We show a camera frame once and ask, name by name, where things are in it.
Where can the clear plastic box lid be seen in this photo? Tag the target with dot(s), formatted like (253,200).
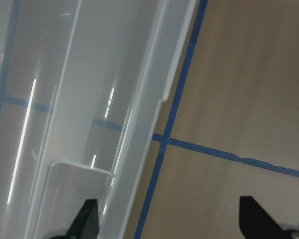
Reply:
(81,86)

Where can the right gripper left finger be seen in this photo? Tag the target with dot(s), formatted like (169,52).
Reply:
(86,223)

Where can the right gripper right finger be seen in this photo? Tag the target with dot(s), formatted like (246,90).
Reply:
(256,223)

